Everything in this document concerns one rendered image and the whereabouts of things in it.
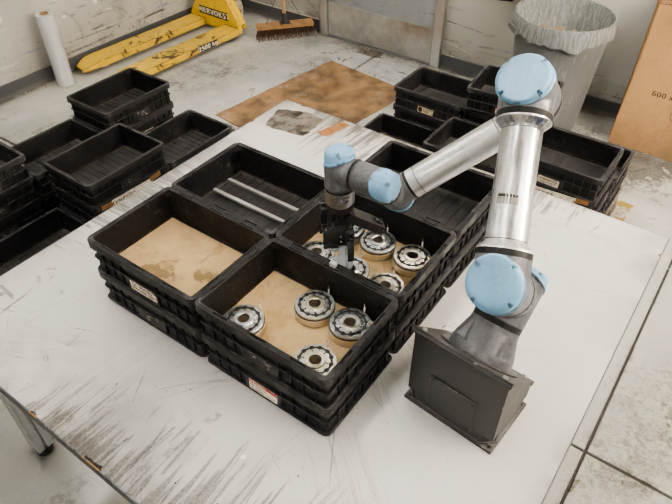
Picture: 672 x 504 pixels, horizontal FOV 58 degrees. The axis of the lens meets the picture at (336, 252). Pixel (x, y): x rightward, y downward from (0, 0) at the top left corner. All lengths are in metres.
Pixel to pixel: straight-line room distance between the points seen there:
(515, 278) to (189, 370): 0.87
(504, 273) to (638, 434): 1.44
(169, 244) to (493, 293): 0.97
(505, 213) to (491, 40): 3.30
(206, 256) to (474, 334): 0.79
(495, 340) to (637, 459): 1.23
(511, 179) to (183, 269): 0.91
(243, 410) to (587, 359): 0.90
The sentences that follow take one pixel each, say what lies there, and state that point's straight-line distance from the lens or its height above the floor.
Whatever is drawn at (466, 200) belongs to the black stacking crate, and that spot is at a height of 0.83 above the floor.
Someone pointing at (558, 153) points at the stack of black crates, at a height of 0.49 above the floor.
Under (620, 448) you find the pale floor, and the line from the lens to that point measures 2.52.
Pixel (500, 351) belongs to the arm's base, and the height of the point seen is 0.94.
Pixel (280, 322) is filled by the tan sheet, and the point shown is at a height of 0.83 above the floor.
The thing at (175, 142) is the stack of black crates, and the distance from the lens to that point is 3.16.
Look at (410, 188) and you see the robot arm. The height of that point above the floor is 1.11.
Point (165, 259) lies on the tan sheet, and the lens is 1.78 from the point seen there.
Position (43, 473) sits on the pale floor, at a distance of 2.47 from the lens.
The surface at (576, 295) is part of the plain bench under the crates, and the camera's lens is 1.92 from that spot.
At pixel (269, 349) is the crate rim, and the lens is 1.37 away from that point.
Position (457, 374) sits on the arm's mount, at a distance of 1.39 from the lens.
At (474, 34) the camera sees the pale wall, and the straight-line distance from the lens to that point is 4.56.
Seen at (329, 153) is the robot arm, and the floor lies 1.21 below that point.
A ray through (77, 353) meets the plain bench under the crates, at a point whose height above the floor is 0.70.
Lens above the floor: 1.99
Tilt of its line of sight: 42 degrees down
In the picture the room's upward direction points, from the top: straight up
